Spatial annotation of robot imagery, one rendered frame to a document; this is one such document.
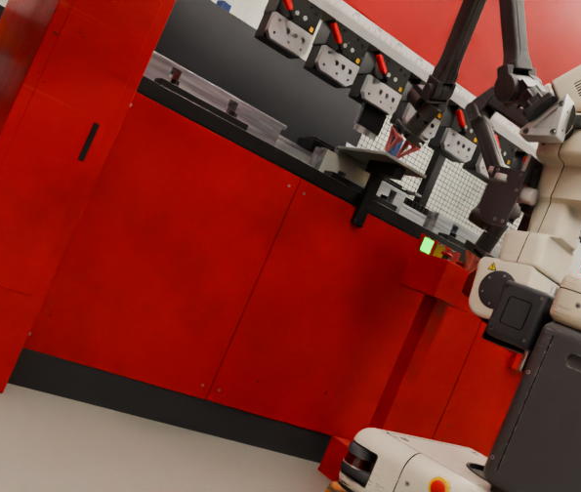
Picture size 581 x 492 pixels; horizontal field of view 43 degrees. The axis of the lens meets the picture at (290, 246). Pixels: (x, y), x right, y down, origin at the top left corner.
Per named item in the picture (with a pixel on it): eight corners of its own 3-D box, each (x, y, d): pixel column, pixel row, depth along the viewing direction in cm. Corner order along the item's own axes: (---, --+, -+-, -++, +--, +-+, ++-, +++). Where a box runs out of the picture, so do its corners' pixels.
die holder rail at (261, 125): (135, 78, 205) (148, 48, 205) (128, 78, 210) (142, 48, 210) (275, 153, 232) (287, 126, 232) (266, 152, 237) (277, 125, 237)
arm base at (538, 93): (554, 94, 181) (570, 114, 189) (537, 73, 185) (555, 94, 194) (523, 116, 184) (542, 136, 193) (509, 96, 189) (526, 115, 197)
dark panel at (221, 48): (87, 72, 250) (139, -46, 251) (85, 72, 251) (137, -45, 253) (333, 200, 310) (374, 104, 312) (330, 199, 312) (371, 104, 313)
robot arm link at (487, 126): (476, 99, 249) (491, 110, 257) (461, 106, 252) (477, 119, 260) (512, 207, 229) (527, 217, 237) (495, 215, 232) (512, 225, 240)
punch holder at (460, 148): (441, 147, 263) (460, 104, 264) (426, 145, 271) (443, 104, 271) (469, 164, 272) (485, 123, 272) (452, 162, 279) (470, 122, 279)
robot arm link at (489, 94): (484, 77, 249) (499, 89, 256) (459, 110, 252) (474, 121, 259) (583, 141, 219) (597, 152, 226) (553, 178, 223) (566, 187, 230)
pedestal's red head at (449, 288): (434, 296, 227) (456, 242, 228) (399, 283, 240) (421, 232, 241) (473, 314, 238) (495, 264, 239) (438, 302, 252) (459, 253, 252)
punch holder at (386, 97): (361, 96, 242) (381, 50, 243) (347, 96, 249) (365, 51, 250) (393, 116, 250) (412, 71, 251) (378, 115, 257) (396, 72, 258)
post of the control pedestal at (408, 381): (370, 456, 234) (436, 299, 235) (358, 447, 238) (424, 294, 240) (383, 459, 237) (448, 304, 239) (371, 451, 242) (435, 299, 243)
